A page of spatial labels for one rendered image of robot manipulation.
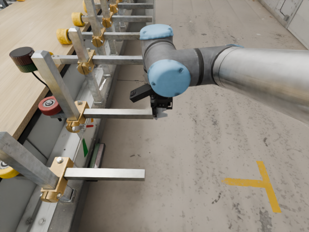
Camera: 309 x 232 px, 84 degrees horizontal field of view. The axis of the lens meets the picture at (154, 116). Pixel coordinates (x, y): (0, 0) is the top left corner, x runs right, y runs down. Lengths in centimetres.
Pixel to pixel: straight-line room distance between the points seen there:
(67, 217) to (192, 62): 65
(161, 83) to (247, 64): 17
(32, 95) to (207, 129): 145
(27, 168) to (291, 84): 54
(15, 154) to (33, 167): 7
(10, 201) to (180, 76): 74
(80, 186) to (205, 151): 116
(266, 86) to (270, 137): 173
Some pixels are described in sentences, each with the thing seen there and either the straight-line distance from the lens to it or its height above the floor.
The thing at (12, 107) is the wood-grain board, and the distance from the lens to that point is 87.
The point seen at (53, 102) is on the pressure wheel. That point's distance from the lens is 79.
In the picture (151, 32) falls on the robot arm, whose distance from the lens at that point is 48.
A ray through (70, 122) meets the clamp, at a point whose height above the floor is 87.
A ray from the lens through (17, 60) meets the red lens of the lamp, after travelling 60.
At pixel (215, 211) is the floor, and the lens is 148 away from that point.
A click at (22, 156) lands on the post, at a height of 103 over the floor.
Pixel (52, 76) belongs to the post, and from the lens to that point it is 60.
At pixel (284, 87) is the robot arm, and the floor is 125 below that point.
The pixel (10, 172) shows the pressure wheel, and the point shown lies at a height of 90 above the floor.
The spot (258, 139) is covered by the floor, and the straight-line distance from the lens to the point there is 193.
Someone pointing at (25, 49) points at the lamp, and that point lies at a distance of 62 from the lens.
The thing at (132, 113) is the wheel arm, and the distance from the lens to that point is 71.
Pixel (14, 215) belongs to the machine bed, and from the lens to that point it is 90.
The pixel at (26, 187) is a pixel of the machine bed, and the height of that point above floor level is 67.
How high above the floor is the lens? 139
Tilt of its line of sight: 49 degrees down
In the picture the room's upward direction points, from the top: straight up
